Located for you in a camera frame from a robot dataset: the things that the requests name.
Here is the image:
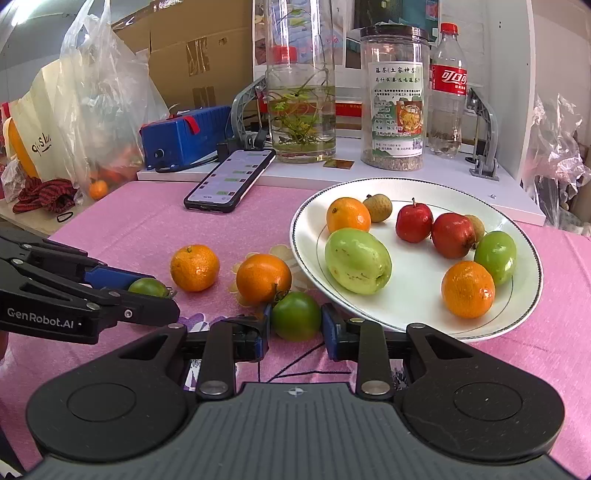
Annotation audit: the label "labelled clear plastic jar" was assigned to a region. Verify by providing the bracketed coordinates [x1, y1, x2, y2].
[359, 25, 431, 171]

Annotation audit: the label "white tote bag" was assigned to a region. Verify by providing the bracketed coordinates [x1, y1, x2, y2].
[18, 44, 93, 181]

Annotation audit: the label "cardboard box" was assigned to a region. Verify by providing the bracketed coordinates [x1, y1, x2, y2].
[111, 0, 254, 116]

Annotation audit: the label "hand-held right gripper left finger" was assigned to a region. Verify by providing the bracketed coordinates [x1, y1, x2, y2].
[99, 304, 273, 401]

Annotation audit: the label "white shelf board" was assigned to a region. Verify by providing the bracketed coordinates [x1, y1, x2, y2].
[136, 134, 546, 227]

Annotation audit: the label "green mango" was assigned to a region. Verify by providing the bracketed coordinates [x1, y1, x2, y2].
[324, 227, 393, 295]

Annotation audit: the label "small red apple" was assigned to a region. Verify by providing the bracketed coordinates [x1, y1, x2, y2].
[395, 198, 435, 244]
[431, 212, 476, 260]

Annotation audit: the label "large clear plastic bag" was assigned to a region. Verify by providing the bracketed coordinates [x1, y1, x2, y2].
[60, 0, 169, 195]

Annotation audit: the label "pink tablecloth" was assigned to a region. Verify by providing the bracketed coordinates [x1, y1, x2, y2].
[0, 180, 591, 472]

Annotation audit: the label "brown longan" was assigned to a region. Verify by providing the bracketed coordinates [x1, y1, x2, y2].
[464, 214, 486, 250]
[362, 194, 393, 223]

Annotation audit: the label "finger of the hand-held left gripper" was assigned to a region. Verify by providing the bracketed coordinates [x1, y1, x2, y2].
[0, 228, 156, 289]
[0, 258, 181, 326]

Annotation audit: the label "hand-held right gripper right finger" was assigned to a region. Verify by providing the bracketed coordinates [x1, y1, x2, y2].
[321, 302, 490, 401]

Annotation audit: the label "orange mandarin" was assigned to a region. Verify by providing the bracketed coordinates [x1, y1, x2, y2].
[441, 261, 496, 319]
[170, 244, 221, 293]
[236, 253, 293, 306]
[326, 197, 372, 234]

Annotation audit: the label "grey metal bracket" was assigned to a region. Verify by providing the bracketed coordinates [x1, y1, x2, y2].
[229, 76, 269, 148]
[465, 88, 500, 180]

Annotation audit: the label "black power adapter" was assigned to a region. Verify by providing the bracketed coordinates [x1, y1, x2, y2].
[217, 129, 269, 160]

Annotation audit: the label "glass vase with water plant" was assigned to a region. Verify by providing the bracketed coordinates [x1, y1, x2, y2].
[264, 0, 338, 164]

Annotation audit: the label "blue metal box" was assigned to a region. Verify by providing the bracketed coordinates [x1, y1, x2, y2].
[140, 105, 234, 172]

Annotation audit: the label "red-label cola bottle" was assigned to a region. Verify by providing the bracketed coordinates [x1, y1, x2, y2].
[428, 22, 469, 158]

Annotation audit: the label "crumpled clear plastic wrap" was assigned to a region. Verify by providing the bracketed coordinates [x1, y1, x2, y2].
[524, 95, 591, 213]

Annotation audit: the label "black power cable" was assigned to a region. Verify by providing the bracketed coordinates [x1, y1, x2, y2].
[156, 154, 223, 174]

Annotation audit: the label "white ceramic plate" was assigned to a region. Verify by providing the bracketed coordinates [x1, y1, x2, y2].
[289, 178, 544, 342]

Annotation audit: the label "black smartphone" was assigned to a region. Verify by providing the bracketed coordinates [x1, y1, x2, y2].
[184, 148, 277, 214]

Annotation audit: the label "red and black cloth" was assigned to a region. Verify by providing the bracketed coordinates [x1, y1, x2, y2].
[12, 176, 79, 214]

